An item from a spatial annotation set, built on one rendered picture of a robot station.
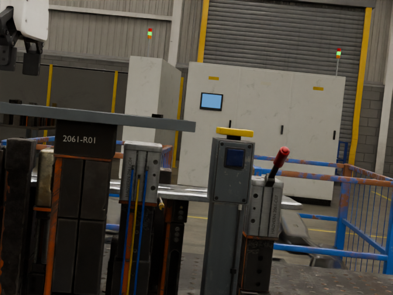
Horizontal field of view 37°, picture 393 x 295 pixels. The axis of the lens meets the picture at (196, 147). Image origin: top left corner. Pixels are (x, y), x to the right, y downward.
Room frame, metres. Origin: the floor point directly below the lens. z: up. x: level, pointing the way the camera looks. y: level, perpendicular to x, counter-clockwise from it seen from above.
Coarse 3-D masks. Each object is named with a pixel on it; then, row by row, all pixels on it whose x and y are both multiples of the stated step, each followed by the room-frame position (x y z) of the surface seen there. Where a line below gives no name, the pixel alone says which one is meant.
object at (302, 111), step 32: (192, 64) 9.10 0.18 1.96; (192, 96) 9.09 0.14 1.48; (224, 96) 9.08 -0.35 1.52; (256, 96) 9.07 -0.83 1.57; (288, 96) 9.06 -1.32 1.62; (320, 96) 9.05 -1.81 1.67; (256, 128) 9.07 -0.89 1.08; (288, 128) 9.06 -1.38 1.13; (320, 128) 9.05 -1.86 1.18; (192, 160) 9.09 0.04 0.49; (256, 160) 9.07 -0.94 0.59; (320, 160) 9.04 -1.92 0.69; (288, 192) 9.05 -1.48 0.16; (320, 192) 9.04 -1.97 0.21
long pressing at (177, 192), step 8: (32, 176) 1.37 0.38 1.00; (32, 184) 1.27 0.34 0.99; (112, 184) 1.35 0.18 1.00; (160, 184) 1.44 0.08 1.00; (168, 184) 1.46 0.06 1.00; (112, 192) 1.28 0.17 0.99; (160, 192) 1.29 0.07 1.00; (168, 192) 1.30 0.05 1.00; (176, 192) 1.30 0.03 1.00; (184, 192) 1.34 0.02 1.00; (192, 192) 1.36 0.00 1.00; (200, 192) 1.37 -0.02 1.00; (192, 200) 1.30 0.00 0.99; (200, 200) 1.30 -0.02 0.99; (208, 200) 1.30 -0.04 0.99; (288, 200) 1.38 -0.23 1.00; (288, 208) 1.32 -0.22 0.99; (296, 208) 1.32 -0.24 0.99
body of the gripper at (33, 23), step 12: (12, 0) 0.99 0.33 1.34; (24, 0) 0.99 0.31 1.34; (36, 0) 1.02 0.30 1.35; (48, 0) 1.07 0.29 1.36; (0, 12) 0.99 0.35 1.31; (24, 12) 0.99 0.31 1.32; (36, 12) 1.03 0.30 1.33; (48, 12) 1.08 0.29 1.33; (12, 24) 1.01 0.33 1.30; (24, 24) 0.99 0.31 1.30; (36, 24) 1.03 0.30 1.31; (48, 24) 1.08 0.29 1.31; (24, 36) 1.05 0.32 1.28; (36, 36) 1.03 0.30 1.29
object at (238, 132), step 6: (216, 132) 1.08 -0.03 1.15; (222, 132) 1.03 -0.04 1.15; (228, 132) 1.03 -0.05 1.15; (234, 132) 1.03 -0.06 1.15; (240, 132) 1.03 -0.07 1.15; (246, 132) 1.03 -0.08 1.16; (252, 132) 1.03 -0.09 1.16; (228, 138) 1.05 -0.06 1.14; (234, 138) 1.05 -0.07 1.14; (240, 138) 1.06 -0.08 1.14
